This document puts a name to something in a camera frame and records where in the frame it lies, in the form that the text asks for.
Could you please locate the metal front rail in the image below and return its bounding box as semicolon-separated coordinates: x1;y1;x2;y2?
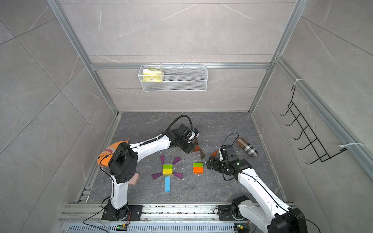
57;203;304;233

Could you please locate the plaid patterned pouch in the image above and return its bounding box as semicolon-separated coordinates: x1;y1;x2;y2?
236;138;258;157

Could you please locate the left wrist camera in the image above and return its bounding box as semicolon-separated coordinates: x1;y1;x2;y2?
188;128;199;142

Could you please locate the yellow block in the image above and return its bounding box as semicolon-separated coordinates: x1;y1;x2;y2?
162;169;173;176

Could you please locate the pink rounded case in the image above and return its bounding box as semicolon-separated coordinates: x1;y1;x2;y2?
129;172;139;186

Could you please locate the light blue long block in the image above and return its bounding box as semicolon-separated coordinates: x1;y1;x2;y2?
165;176;171;193

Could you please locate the orange block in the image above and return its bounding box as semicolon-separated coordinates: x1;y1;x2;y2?
193;167;204;174

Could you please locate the orange red wedge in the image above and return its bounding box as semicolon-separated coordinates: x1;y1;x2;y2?
192;146;201;152

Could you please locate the orange plush fish toy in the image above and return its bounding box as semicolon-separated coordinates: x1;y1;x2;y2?
97;139;129;167

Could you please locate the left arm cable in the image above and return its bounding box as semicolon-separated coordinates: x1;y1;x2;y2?
82;115;193;233

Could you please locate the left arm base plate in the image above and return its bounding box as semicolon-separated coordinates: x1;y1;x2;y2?
101;203;143;221

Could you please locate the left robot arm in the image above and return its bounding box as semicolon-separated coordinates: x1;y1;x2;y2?
98;124;199;210

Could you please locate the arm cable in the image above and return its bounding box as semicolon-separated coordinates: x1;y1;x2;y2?
222;132;321;233
82;115;193;233

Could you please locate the black wire hook rack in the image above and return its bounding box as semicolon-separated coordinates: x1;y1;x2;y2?
280;86;347;165

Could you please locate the yellow cloth in basket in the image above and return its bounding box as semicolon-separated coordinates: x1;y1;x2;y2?
142;68;164;83

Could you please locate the purple wedge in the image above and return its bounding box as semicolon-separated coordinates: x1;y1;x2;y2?
173;172;183;180
160;155;165;164
172;157;181;165
152;172;163;180

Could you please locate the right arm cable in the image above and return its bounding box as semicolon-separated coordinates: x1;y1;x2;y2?
222;132;321;233

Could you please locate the white wire mesh basket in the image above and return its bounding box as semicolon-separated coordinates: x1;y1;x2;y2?
138;64;208;92

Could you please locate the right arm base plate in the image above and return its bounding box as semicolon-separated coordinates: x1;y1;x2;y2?
218;205;244;221

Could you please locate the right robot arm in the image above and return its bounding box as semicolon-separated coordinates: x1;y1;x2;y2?
207;145;308;233

